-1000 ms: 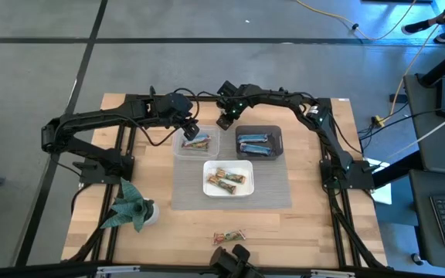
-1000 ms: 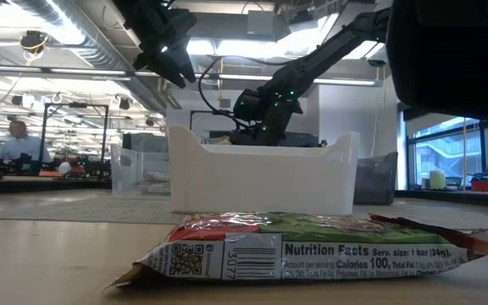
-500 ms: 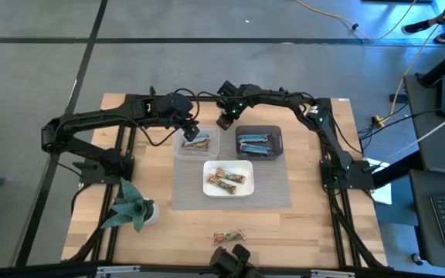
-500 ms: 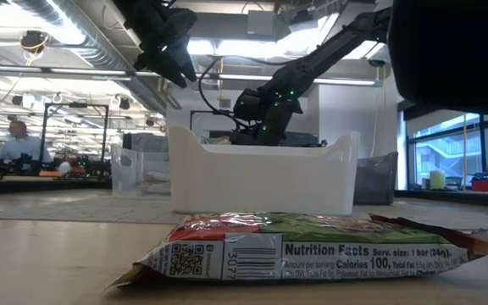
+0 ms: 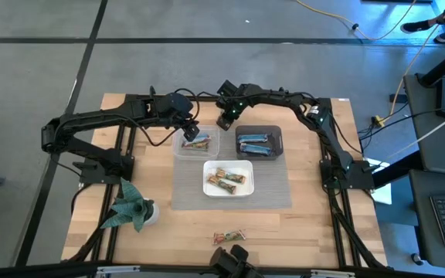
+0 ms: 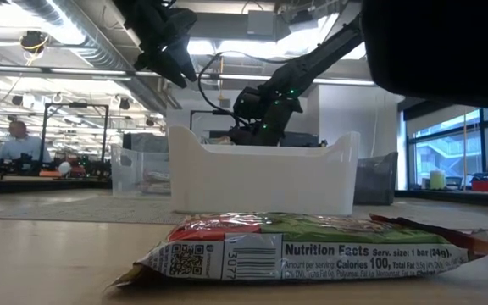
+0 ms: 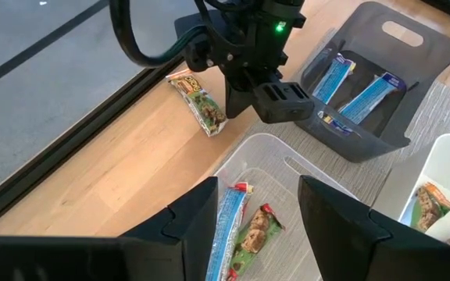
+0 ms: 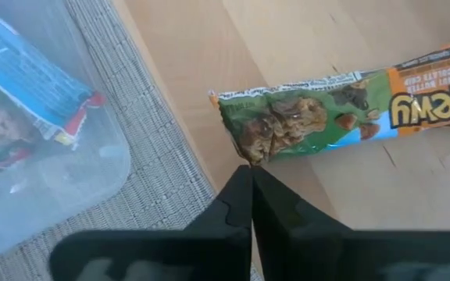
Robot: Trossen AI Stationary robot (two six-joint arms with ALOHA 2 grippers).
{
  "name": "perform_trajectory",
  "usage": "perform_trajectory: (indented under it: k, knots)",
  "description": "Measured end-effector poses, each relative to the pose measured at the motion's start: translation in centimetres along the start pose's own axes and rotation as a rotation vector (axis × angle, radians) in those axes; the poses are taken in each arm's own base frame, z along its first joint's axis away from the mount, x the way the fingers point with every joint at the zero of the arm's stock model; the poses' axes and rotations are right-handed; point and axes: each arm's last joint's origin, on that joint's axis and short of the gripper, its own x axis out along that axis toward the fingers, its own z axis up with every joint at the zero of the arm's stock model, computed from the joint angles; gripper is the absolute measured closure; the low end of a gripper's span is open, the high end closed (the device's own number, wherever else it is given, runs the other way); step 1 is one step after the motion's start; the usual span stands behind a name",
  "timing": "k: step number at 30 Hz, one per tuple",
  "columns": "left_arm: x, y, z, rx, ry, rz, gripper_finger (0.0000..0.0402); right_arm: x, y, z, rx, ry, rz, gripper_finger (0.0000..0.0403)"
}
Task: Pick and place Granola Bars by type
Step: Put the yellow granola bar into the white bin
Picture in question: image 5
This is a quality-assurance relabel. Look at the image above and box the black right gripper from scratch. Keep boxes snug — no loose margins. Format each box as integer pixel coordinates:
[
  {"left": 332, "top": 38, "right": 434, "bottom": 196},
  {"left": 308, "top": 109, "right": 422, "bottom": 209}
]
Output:
[{"left": 216, "top": 85, "right": 256, "bottom": 131}]

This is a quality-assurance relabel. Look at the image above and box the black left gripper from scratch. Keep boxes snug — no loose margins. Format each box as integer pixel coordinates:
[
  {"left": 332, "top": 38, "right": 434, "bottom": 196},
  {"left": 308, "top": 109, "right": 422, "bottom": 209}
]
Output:
[{"left": 156, "top": 93, "right": 202, "bottom": 143}]

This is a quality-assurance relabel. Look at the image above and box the blue granola bar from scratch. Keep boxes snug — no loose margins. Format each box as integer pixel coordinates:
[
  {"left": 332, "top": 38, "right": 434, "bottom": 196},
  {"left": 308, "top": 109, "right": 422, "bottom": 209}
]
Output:
[
  {"left": 239, "top": 142, "right": 273, "bottom": 157},
  {"left": 237, "top": 133, "right": 269, "bottom": 144}
]

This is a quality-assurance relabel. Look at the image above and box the orange green granola bar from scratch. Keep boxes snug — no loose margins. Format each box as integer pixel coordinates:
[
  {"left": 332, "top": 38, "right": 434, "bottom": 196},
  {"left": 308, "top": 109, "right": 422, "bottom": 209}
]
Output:
[
  {"left": 215, "top": 168, "right": 246, "bottom": 185},
  {"left": 206, "top": 173, "right": 237, "bottom": 195}
]

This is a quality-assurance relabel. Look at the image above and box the dark grey plastic bin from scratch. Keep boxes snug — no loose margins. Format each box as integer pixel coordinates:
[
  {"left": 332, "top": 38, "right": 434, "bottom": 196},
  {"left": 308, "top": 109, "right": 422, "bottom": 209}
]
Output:
[{"left": 234, "top": 124, "right": 284, "bottom": 161}]

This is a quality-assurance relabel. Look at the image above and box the clear plastic bin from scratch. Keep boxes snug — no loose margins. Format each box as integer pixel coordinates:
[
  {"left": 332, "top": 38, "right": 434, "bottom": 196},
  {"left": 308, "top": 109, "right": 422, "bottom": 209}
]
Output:
[{"left": 172, "top": 124, "right": 222, "bottom": 161}]

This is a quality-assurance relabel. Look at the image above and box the white plastic bin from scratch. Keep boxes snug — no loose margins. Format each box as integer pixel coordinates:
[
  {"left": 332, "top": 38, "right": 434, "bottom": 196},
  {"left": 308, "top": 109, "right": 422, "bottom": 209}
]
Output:
[{"left": 202, "top": 159, "right": 255, "bottom": 198}]

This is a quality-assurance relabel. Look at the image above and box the grey woven table mat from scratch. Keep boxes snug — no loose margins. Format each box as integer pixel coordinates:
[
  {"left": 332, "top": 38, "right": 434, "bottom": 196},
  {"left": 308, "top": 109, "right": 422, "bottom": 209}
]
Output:
[{"left": 170, "top": 129, "right": 293, "bottom": 212}]

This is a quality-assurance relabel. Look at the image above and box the green paper plant white pot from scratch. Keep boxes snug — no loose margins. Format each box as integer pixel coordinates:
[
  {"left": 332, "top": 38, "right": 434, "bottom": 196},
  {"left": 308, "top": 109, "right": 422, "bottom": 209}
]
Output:
[{"left": 99, "top": 177, "right": 161, "bottom": 233}]

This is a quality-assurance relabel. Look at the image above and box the white paper sheet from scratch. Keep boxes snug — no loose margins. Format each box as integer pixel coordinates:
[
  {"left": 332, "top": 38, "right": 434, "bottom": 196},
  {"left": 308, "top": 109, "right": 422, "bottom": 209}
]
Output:
[{"left": 363, "top": 157, "right": 393, "bottom": 206}]

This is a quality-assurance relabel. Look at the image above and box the black crossbar with silver brackets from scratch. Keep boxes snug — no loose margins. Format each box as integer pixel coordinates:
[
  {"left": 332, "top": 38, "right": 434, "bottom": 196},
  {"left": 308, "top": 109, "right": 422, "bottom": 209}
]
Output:
[{"left": 0, "top": 261, "right": 445, "bottom": 278}]

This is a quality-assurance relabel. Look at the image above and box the dark grey desk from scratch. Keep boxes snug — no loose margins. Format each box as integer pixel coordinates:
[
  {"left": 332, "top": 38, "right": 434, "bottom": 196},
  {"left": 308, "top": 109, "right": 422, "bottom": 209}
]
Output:
[
  {"left": 407, "top": 169, "right": 445, "bottom": 271},
  {"left": 403, "top": 73, "right": 445, "bottom": 177}
]

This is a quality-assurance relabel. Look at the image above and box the black desk leg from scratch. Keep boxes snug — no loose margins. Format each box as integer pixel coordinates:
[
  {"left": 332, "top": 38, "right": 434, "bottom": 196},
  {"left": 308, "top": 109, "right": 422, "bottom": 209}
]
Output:
[{"left": 416, "top": 38, "right": 445, "bottom": 88}]

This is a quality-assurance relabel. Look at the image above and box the black aluminium table frame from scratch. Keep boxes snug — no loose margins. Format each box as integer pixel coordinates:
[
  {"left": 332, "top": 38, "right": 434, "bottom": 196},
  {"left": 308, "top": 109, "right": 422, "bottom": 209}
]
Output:
[{"left": 67, "top": 85, "right": 388, "bottom": 271}]

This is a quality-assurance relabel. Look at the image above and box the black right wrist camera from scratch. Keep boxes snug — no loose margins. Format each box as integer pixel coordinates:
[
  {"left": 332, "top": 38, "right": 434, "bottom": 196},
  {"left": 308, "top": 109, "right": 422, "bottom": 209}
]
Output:
[{"left": 216, "top": 79, "right": 240, "bottom": 99}]

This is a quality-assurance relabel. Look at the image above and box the yellow cable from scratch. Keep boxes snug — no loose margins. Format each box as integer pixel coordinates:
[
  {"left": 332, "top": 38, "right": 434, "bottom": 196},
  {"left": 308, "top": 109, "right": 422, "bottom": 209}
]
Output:
[
  {"left": 389, "top": 0, "right": 445, "bottom": 117},
  {"left": 294, "top": 0, "right": 417, "bottom": 42}
]

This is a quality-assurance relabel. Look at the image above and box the white cable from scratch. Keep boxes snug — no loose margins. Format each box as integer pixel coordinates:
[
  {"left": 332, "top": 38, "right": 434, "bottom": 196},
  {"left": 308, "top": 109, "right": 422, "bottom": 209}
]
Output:
[{"left": 386, "top": 115, "right": 445, "bottom": 160}]

